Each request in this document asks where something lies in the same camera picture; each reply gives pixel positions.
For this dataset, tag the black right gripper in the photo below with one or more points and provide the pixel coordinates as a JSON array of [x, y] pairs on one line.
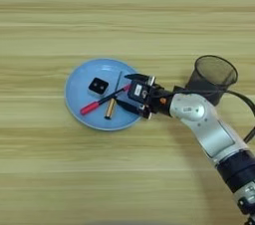
[[157, 101]]

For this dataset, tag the black square block white base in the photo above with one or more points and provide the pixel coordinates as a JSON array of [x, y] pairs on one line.
[[98, 86]]

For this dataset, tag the red and black pen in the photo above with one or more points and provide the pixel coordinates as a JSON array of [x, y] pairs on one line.
[[89, 108]]

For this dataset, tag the black mesh pen cup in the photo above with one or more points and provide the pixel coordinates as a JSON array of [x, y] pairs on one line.
[[212, 76]]

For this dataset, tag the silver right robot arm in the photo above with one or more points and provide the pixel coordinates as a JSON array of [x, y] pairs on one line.
[[212, 132]]

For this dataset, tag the black box with white label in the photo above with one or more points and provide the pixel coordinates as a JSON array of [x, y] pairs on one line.
[[137, 91]]

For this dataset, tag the round blue plate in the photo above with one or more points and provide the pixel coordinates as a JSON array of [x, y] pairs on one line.
[[79, 89]]

